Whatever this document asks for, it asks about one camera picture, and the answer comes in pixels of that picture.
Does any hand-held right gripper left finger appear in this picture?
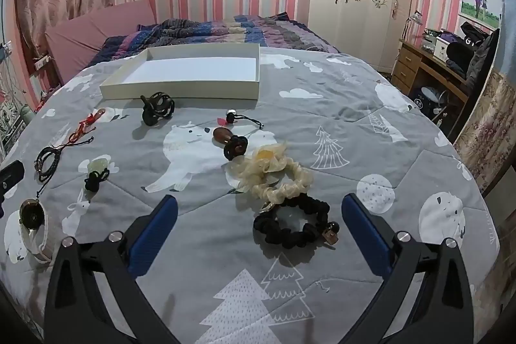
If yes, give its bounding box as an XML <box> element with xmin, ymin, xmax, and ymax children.
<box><xmin>44</xmin><ymin>194</ymin><xmax>186</xmax><ymax>344</ymax></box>

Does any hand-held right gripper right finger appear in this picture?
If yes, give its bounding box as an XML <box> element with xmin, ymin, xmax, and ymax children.
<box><xmin>342</xmin><ymin>193</ymin><xmax>473</xmax><ymax>344</ymax></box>

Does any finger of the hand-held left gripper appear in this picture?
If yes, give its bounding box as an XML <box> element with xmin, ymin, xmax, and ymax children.
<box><xmin>0</xmin><ymin>161</ymin><xmax>25</xmax><ymax>193</ymax></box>

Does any black cord bracelet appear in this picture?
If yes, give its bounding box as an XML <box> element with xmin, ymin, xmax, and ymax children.
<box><xmin>34</xmin><ymin>144</ymin><xmax>65</xmax><ymax>183</ymax></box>

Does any black tie with clear ornament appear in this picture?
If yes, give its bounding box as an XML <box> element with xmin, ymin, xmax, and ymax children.
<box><xmin>84</xmin><ymin>156</ymin><xmax>111</xmax><ymax>192</ymax></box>

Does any red string bracelet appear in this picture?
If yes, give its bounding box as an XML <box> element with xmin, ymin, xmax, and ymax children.
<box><xmin>60</xmin><ymin>107</ymin><xmax>107</xmax><ymax>149</ymax></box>

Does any brown bead dark hair tie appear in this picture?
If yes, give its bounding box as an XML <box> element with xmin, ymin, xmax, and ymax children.
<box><xmin>212</xmin><ymin>126</ymin><xmax>248</xmax><ymax>161</ymax></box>

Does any black hair claw clip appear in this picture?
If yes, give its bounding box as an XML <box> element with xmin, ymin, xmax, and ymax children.
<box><xmin>140</xmin><ymin>91</ymin><xmax>175</xmax><ymax>126</ymax></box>

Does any cream flower scrunchie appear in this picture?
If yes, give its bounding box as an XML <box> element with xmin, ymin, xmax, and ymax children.
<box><xmin>229</xmin><ymin>142</ymin><xmax>314</xmax><ymax>203</ymax></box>

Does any bell charm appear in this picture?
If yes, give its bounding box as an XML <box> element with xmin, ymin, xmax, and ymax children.
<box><xmin>217</xmin><ymin>109</ymin><xmax>264</xmax><ymax>129</ymax></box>

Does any white shallow box tray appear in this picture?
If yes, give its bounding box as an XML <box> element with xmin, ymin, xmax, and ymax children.
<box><xmin>99</xmin><ymin>43</ymin><xmax>261</xmax><ymax>102</ymax></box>

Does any grey printed blanket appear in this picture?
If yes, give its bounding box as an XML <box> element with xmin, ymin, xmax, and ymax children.
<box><xmin>0</xmin><ymin>46</ymin><xmax>501</xmax><ymax>344</ymax></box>

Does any black scrunchie with charm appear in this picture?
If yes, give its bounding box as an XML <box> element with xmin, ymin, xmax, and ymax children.
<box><xmin>253</xmin><ymin>194</ymin><xmax>341</xmax><ymax>250</ymax></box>

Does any black bin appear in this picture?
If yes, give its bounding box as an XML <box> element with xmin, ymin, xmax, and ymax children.
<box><xmin>409</xmin><ymin>86</ymin><xmax>442</xmax><ymax>115</ymax></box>

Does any pink pillow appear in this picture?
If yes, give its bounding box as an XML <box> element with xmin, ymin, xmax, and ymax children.
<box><xmin>44</xmin><ymin>0</ymin><xmax>158</xmax><ymax>84</ymax></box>

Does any floral fabric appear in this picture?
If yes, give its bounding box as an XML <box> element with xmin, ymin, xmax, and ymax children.
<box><xmin>453</xmin><ymin>72</ymin><xmax>516</xmax><ymax>195</ymax></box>

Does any wooden desk with drawers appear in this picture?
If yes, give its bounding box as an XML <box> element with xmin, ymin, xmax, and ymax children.
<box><xmin>390</xmin><ymin>38</ymin><xmax>472</xmax><ymax>115</ymax></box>

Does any white storage box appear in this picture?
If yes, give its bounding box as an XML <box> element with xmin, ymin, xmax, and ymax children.
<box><xmin>433</xmin><ymin>38</ymin><xmax>452</xmax><ymax>60</ymax></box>

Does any grey box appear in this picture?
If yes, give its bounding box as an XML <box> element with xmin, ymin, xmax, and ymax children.
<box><xmin>421</xmin><ymin>29</ymin><xmax>442</xmax><ymax>46</ymax></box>

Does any dark jacket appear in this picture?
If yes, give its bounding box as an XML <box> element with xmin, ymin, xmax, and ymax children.
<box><xmin>463</xmin><ymin>27</ymin><xmax>501</xmax><ymax>95</ymax></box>

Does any patchwork quilt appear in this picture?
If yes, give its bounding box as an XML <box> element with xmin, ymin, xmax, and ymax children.
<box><xmin>83</xmin><ymin>14</ymin><xmax>341</xmax><ymax>66</ymax></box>

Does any black bag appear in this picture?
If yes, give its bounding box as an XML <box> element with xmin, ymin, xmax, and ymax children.
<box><xmin>460</xmin><ymin>22</ymin><xmax>490</xmax><ymax>46</ymax></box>

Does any couple wall poster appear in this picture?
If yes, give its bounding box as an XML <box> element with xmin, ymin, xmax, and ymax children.
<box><xmin>460</xmin><ymin>0</ymin><xmax>504</xmax><ymax>32</ymax></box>

